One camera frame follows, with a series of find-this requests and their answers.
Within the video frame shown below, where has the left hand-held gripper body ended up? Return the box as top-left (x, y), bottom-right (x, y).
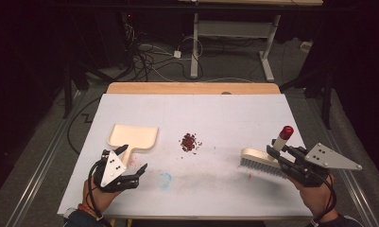
top-left (92, 149), bottom-right (141, 194)

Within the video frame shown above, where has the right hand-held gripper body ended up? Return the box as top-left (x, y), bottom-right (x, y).
top-left (276, 142), bottom-right (364, 188)

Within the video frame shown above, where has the cream dustpan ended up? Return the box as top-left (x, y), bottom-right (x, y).
top-left (107, 123), bottom-right (159, 166)

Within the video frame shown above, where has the cream brush with red cap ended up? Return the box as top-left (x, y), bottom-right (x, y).
top-left (239, 125), bottom-right (295, 180)

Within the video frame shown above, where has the pile of red crumbs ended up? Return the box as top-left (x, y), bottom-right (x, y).
top-left (179, 132), bottom-right (204, 156)

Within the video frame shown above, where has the person's left hand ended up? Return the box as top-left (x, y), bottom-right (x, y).
top-left (81, 176), bottom-right (124, 218)

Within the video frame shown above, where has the person's right hand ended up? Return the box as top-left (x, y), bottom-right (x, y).
top-left (285, 172), bottom-right (339, 223)

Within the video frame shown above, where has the black metal stand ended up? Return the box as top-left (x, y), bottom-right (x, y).
top-left (61, 62), bottom-right (95, 120)
top-left (280, 62), bottom-right (334, 131)

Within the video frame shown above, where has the white table cover sheet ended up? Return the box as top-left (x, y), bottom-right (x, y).
top-left (57, 93), bottom-right (334, 218)

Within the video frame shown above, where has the wooden table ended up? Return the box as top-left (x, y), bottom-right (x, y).
top-left (57, 81), bottom-right (334, 222)

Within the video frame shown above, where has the beige box on floor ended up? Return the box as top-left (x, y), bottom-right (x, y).
top-left (299, 41), bottom-right (314, 54)

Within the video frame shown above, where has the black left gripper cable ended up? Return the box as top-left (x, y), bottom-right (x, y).
top-left (87, 156), bottom-right (113, 227)

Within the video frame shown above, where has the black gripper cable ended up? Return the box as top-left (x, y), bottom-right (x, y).
top-left (87, 156), bottom-right (113, 227)
top-left (311, 173), bottom-right (338, 227)

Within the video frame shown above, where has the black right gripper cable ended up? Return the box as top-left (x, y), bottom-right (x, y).
top-left (311, 173), bottom-right (338, 227)

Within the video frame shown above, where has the aluminium floor rail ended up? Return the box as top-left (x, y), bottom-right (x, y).
top-left (305, 94), bottom-right (379, 227)
top-left (4, 90), bottom-right (85, 227)

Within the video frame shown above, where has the black floor cable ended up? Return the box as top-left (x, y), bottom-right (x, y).
top-left (66, 96), bottom-right (102, 156)

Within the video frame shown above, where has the orange bracelet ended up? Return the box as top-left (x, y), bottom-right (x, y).
top-left (78, 202), bottom-right (98, 219)

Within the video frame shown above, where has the tangle of floor cables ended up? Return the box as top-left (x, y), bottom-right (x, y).
top-left (123, 12), bottom-right (208, 83)

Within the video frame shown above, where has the white metal desk frame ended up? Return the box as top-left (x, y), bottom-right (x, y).
top-left (177, 0), bottom-right (324, 83)

